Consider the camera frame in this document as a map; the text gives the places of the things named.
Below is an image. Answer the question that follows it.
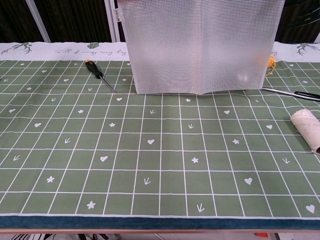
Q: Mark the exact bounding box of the clear zip pouch red zipper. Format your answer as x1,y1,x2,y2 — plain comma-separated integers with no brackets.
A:
115,0,286,96

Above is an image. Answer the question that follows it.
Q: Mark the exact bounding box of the green grid tablecloth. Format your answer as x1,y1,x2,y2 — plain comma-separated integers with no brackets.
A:
0,41,320,230

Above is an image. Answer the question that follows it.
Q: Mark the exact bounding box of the black orange screwdriver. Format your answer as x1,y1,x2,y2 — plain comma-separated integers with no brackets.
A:
84,59,117,94

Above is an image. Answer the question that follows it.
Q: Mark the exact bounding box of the yellow tape measure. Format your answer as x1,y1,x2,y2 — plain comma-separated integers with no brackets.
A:
266,56,277,76

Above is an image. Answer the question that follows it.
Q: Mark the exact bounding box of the dark pleated curtain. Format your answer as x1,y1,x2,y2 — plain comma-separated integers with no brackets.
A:
0,0,320,44

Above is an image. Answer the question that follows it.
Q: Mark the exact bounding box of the green handle lint roller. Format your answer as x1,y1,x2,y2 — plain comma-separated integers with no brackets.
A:
289,108,320,155

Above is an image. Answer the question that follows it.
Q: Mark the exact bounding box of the metal ladle black handle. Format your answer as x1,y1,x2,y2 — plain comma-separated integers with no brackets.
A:
261,86,320,102

